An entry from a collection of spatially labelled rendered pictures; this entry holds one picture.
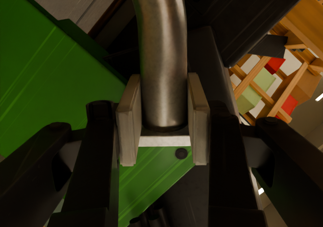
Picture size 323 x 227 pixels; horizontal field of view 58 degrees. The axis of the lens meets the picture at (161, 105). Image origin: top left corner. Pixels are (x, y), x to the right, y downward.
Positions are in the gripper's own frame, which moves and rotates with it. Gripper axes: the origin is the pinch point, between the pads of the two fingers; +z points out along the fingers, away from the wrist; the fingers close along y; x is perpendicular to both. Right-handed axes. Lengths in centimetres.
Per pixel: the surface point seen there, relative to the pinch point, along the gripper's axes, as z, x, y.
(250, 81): 320, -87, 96
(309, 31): 74, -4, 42
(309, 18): 74, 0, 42
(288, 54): 839, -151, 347
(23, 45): 4.5, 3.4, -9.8
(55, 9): 49, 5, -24
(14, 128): 4.6, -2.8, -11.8
